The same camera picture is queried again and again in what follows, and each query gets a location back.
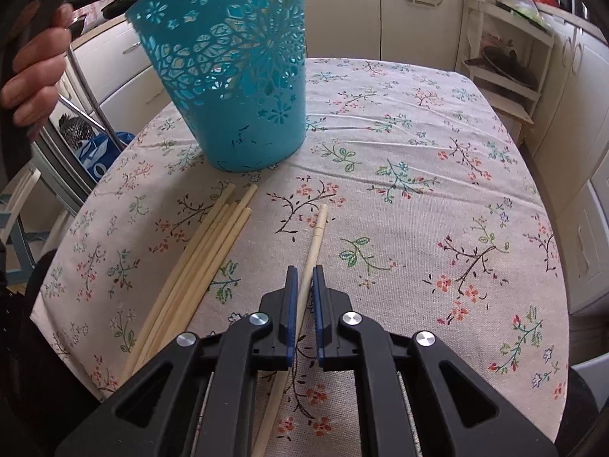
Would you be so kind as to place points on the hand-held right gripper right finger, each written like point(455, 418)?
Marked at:
point(318, 314)

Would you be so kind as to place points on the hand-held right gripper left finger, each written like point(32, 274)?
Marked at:
point(289, 314)

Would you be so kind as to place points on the pale bamboo chopstick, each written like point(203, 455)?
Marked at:
point(316, 238)

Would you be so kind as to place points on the pile of bamboo chopsticks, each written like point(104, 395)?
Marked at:
point(200, 266)

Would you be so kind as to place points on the teal perforated plastic basket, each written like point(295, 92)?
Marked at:
point(247, 104)

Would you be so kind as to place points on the person's left hand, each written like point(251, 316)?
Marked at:
point(38, 71)

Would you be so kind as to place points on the blue and white wooden shelf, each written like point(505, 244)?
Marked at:
point(21, 190)

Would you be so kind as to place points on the blue white printed bag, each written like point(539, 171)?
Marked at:
point(102, 152)

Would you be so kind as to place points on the floral tablecloth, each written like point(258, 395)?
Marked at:
point(404, 247)

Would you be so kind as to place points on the cream stove-side base cabinets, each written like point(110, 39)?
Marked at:
point(119, 81)

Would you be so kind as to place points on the black wok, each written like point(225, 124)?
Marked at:
point(114, 10)

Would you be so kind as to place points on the cream window-side base cabinets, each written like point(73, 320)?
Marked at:
point(352, 9)

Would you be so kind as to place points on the dark pan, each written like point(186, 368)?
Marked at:
point(509, 64)

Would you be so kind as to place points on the white shelf rack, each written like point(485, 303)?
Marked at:
point(474, 21)

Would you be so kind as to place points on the cream tall side cabinets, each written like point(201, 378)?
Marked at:
point(585, 104)

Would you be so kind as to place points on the clear bag of greens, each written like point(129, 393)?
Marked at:
point(518, 4)

